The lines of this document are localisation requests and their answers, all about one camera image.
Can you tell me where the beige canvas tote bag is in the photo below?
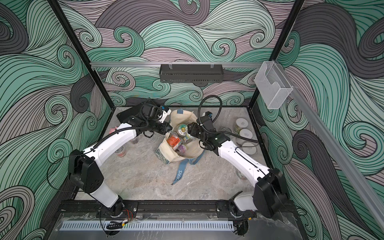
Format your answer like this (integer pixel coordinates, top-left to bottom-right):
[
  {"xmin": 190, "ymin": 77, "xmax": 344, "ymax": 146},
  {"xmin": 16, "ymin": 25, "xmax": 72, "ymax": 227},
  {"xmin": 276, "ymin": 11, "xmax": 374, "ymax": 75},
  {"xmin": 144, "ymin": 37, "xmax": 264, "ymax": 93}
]
[{"xmin": 155, "ymin": 109, "xmax": 205, "ymax": 185}]

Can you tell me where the red label seed jar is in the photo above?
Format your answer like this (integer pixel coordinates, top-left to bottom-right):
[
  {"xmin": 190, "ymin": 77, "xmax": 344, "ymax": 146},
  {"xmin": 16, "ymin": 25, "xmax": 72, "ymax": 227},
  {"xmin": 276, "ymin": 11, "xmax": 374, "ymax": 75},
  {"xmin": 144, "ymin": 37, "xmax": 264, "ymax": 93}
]
[{"xmin": 115, "ymin": 146, "xmax": 127, "ymax": 158}]

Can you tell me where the clear red label jar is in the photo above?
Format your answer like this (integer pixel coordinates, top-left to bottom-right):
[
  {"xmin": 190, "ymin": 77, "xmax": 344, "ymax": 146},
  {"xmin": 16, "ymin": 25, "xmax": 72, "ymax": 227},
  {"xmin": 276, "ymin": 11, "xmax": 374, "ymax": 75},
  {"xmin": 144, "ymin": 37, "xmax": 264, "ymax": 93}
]
[{"xmin": 236, "ymin": 170, "xmax": 247, "ymax": 181}]

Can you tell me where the green label seed jar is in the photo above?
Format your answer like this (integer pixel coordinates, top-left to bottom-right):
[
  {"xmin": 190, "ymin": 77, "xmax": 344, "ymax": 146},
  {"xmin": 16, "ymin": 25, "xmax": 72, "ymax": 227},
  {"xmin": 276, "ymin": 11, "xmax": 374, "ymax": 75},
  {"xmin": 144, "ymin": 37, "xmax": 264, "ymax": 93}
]
[{"xmin": 234, "ymin": 118, "xmax": 249, "ymax": 134}]

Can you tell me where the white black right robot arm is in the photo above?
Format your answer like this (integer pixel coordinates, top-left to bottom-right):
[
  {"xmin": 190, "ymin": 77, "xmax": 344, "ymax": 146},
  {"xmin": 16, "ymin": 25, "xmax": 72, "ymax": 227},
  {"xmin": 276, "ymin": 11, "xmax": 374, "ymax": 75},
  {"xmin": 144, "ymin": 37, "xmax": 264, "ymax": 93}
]
[{"xmin": 188, "ymin": 123, "xmax": 288, "ymax": 218}]

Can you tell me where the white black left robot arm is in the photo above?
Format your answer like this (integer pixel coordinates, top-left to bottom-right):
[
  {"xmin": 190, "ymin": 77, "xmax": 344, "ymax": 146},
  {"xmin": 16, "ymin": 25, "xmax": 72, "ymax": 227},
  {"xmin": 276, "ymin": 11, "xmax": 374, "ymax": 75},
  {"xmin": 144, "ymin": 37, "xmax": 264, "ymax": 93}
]
[{"xmin": 68, "ymin": 111, "xmax": 172, "ymax": 218}]

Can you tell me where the teal label seed jar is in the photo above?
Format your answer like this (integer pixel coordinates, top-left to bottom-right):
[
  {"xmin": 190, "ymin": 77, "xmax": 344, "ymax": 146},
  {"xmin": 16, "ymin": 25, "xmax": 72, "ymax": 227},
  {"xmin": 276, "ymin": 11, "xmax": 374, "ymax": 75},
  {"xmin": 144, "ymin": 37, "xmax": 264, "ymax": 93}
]
[{"xmin": 177, "ymin": 123, "xmax": 188, "ymax": 137}]

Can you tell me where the purple label seed jar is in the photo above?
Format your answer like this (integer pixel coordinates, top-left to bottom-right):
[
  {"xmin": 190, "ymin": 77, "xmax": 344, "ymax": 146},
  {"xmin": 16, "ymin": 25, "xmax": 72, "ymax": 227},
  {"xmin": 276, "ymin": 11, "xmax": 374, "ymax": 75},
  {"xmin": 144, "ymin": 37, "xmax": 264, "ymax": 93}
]
[{"xmin": 177, "ymin": 144, "xmax": 188, "ymax": 155}]

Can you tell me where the red carrot label jar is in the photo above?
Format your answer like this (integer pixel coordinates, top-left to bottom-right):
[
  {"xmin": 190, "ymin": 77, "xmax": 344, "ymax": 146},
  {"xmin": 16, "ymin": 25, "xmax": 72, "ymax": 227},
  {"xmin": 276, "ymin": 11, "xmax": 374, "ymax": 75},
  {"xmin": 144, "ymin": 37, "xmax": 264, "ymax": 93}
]
[{"xmin": 167, "ymin": 135, "xmax": 182, "ymax": 150}]

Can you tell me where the black hard case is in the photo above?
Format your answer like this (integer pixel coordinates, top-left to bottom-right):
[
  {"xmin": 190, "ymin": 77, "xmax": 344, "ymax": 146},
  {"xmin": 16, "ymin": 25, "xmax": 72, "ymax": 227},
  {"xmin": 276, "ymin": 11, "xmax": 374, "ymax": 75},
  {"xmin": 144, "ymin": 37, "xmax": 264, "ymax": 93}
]
[{"xmin": 117, "ymin": 104, "xmax": 151, "ymax": 125}]

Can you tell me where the pink small toy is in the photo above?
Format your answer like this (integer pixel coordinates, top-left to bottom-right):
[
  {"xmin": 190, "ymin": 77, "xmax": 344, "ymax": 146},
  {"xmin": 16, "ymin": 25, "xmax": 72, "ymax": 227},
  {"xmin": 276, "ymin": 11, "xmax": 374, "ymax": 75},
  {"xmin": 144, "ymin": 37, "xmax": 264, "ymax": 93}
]
[{"xmin": 109, "ymin": 128, "xmax": 117, "ymax": 134}]

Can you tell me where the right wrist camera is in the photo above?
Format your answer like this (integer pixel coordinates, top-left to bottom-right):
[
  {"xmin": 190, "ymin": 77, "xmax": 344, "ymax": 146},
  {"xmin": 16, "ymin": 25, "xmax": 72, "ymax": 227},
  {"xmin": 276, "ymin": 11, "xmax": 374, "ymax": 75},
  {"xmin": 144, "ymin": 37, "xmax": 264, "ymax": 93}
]
[{"xmin": 203, "ymin": 111, "xmax": 213, "ymax": 121}]

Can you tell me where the black perforated wall shelf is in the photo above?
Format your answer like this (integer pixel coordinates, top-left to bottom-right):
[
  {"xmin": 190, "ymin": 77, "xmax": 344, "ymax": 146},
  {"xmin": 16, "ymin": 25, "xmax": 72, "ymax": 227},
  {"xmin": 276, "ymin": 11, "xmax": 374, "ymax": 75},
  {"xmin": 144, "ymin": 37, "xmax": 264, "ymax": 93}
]
[{"xmin": 159, "ymin": 65, "xmax": 224, "ymax": 84}]

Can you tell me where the aluminium wall rail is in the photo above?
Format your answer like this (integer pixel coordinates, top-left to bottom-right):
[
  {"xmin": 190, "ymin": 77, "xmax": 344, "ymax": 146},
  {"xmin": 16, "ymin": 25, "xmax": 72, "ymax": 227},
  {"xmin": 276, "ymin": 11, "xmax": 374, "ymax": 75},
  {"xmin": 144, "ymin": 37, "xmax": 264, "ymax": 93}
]
[{"xmin": 90, "ymin": 61, "xmax": 263, "ymax": 69}]

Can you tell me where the clear acrylic wall box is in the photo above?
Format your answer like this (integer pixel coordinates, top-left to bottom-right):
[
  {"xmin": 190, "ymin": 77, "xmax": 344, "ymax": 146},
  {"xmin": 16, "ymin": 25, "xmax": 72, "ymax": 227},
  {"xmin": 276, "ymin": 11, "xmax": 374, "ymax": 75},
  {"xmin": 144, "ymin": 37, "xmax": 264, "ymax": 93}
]
[{"xmin": 255, "ymin": 61, "xmax": 293, "ymax": 110}]

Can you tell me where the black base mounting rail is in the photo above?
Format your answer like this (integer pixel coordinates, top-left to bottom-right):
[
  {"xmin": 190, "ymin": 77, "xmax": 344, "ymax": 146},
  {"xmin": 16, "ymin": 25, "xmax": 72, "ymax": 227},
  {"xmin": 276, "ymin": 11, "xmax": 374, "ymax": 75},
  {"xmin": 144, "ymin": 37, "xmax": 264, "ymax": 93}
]
[{"xmin": 59, "ymin": 200, "xmax": 258, "ymax": 219}]

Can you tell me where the white slotted cable duct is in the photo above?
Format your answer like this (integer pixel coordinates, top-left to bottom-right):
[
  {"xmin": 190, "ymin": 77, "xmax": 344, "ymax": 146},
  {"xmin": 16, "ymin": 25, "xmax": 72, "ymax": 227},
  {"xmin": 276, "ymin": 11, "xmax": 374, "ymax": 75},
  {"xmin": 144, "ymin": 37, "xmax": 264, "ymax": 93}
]
[{"xmin": 59, "ymin": 220, "xmax": 235, "ymax": 232}]

